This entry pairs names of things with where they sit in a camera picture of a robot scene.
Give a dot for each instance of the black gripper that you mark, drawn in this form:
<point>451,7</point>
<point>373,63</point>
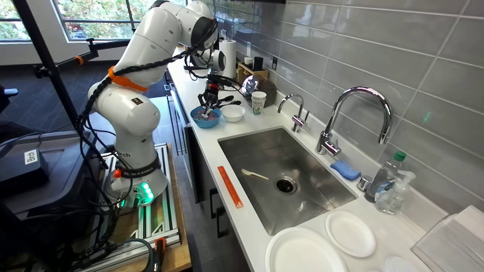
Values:
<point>212,87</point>

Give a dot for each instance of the cream plastic spoon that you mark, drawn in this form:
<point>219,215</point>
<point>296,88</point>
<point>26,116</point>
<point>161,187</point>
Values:
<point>206,116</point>

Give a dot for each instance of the colourful gravel beads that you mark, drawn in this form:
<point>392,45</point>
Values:
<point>214,117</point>

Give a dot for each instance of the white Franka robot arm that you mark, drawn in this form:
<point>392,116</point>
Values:
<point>131,116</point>

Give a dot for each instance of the blue plastic bowl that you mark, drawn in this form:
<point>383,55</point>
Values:
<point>199,122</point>

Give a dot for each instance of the white bowl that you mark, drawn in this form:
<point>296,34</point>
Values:
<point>235,116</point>

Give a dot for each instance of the black utensil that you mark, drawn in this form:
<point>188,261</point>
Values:
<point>229,101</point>

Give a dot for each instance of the patterned paper cup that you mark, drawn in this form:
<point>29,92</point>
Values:
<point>259,104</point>

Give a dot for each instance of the cream plastic fork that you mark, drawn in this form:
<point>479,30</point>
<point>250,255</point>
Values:
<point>253,175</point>

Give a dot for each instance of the orange strip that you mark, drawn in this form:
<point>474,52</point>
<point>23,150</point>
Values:
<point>231,187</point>

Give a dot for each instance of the small chrome faucet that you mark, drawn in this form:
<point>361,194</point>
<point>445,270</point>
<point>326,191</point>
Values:
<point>299,119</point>

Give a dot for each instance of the stainless steel sink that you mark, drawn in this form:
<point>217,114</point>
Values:
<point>303,202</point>

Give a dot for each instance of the blue sponge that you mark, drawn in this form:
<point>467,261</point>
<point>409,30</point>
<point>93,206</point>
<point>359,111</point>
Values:
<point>346,170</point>

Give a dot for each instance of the tall chrome faucet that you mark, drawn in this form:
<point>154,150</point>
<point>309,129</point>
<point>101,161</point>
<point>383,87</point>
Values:
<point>364,93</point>

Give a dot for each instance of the black tripod pole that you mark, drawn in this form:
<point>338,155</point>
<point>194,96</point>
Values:
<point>48,61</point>

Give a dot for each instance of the large white plate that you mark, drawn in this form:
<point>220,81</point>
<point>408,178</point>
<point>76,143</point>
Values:
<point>303,252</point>

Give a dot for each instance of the black equipment box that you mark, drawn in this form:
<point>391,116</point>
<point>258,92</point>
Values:
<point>46,172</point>

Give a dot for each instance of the soap bottle with green cap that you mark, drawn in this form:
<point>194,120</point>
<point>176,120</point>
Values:
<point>380,182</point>

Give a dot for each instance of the small white plate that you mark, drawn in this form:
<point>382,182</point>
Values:
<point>350,235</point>

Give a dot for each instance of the clear pump bottle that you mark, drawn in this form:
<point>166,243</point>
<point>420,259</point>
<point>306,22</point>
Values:
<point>396,194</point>

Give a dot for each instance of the wooden cart with aluminium frame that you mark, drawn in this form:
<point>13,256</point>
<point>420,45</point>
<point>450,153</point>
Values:
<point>161,221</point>

